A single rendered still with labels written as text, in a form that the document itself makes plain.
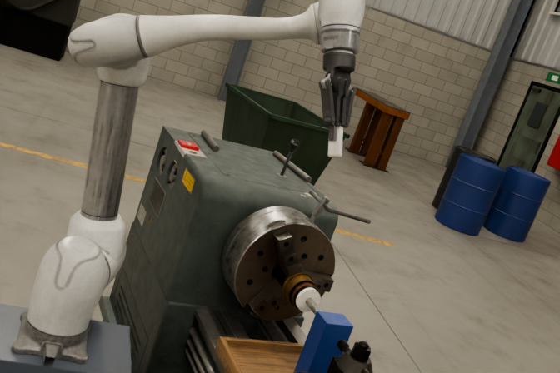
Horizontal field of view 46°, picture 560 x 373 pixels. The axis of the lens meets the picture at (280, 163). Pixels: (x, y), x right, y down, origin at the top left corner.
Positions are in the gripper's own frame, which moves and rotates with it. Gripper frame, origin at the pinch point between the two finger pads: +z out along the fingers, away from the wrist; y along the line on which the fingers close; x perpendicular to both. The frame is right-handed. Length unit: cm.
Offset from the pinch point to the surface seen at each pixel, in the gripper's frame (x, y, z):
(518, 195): -192, -729, 2
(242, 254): -36.8, -11.9, 29.9
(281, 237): -27.7, -17.4, 24.7
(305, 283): -20.1, -19.1, 36.4
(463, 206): -229, -640, 19
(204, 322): -53, -15, 51
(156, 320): -70, -11, 53
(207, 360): -47, -11, 61
